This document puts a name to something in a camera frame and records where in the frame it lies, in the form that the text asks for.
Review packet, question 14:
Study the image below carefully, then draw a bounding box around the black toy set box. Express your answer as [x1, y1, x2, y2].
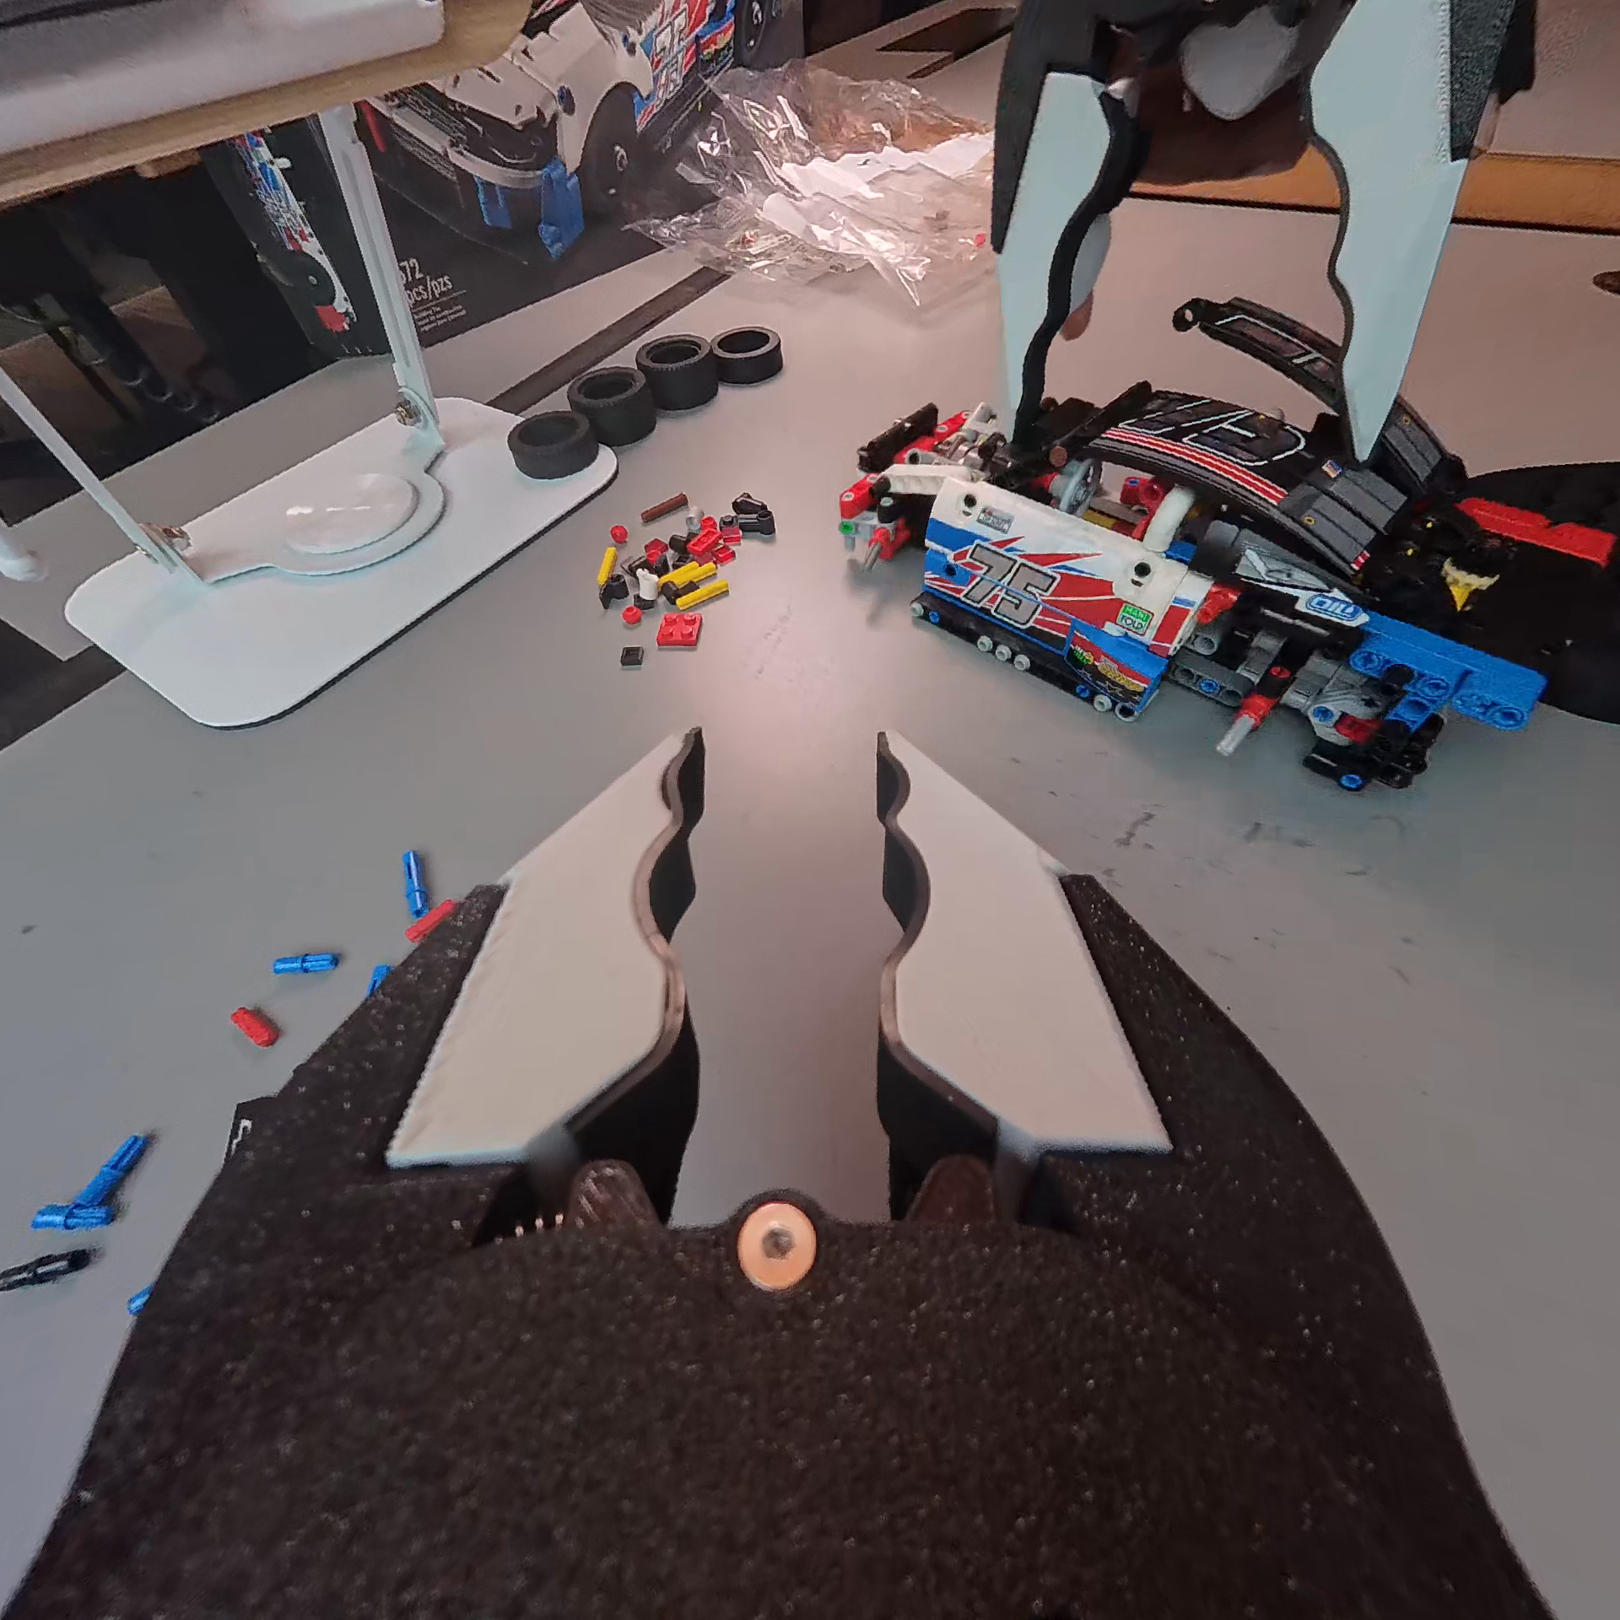
[204, 0, 813, 358]

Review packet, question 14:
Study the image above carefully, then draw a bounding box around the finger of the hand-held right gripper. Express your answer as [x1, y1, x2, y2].
[989, 69, 1151, 446]
[1310, 0, 1478, 465]

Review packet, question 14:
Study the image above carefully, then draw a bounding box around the brick-built toy race car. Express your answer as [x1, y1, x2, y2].
[837, 298, 1620, 790]

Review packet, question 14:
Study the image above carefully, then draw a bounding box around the pile of small coloured bricks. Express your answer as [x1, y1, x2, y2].
[594, 490, 778, 668]

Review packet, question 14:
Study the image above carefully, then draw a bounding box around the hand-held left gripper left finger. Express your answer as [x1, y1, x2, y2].
[386, 727, 704, 1166]

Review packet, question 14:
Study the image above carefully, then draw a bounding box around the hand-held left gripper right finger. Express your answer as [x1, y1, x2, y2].
[875, 731, 1175, 1156]

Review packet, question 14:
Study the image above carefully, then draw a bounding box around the grey desk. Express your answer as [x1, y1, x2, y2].
[0, 27, 1620, 1620]

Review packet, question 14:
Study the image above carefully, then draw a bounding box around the pile of small connector pins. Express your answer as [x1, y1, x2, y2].
[0, 847, 456, 1319]

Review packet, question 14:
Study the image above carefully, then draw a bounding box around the building instruction booklet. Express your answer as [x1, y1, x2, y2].
[0, 0, 445, 155]

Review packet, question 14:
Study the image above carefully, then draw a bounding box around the white book stand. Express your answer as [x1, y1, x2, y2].
[0, 0, 624, 727]

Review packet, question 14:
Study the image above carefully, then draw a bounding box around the crumpled clear plastic bag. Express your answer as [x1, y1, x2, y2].
[626, 54, 1003, 312]

